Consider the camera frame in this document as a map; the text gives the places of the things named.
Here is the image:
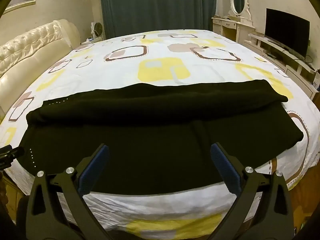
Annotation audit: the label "white vanity dresser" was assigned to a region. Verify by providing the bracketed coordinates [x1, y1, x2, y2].
[211, 15, 255, 44]

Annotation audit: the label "oval white vanity mirror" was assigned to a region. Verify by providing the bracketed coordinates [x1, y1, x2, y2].
[229, 0, 252, 19]

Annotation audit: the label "cream tufted leather headboard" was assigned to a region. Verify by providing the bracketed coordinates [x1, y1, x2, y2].
[0, 19, 82, 120]

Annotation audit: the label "black pants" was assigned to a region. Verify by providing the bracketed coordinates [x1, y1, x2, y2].
[19, 79, 304, 195]

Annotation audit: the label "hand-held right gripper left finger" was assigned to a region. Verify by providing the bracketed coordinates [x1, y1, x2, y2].
[25, 144, 118, 240]

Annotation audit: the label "small white fan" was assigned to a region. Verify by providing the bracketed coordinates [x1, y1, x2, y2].
[90, 22, 103, 40]

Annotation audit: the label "bed with patterned sheet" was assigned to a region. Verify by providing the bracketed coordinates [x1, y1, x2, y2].
[0, 29, 320, 235]

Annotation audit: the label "dark green curtain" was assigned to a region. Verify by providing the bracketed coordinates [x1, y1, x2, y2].
[99, 0, 218, 40]

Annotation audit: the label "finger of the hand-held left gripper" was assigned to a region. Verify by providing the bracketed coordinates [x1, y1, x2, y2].
[0, 145, 25, 170]

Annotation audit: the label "black flat television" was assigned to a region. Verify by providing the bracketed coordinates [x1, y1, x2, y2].
[264, 8, 310, 60]

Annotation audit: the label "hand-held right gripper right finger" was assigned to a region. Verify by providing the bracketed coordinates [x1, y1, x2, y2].
[207, 142, 294, 240]

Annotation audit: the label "white television stand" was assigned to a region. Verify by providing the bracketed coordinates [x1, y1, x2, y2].
[249, 33, 320, 100]

